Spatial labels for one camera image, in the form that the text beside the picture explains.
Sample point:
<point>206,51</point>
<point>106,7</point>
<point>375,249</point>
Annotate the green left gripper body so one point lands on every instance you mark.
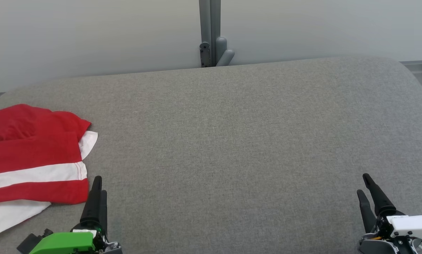
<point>62,243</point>

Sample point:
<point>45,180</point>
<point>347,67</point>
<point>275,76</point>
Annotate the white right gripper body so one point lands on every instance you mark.
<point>412,227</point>

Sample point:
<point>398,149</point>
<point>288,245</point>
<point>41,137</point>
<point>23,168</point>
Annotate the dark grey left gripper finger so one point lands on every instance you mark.
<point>92,201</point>
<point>103,211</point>

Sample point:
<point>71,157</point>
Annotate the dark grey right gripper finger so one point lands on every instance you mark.
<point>378,199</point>
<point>367,215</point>

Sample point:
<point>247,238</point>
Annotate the red shorts with white stripe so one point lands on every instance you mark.
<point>31,190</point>

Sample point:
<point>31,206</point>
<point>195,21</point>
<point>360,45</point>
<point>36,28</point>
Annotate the red white basketball jersey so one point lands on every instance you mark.
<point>6,216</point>

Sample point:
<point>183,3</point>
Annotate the grey fabric sofa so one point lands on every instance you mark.
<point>232,141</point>

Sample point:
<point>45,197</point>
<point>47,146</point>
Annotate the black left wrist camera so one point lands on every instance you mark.
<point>28,243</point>

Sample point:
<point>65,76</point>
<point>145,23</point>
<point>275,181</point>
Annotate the grey metal frame post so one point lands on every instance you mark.
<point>211,31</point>

